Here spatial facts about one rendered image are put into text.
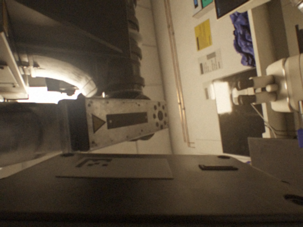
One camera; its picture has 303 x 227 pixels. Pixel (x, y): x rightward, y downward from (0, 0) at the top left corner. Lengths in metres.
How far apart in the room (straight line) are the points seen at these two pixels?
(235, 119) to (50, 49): 1.43
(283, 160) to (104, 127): 0.97
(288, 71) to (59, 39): 0.68
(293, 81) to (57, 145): 0.70
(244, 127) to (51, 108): 1.42
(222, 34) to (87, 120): 1.83
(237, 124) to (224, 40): 0.89
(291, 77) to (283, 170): 0.55
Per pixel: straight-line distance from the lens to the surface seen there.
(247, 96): 0.72
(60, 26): 0.29
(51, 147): 0.27
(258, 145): 1.11
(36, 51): 0.35
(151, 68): 2.49
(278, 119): 1.51
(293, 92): 0.72
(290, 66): 0.72
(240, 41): 1.46
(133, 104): 0.32
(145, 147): 2.26
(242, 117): 1.52
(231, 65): 1.85
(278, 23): 1.76
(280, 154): 1.08
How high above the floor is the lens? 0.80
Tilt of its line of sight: 55 degrees up
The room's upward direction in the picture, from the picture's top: 99 degrees counter-clockwise
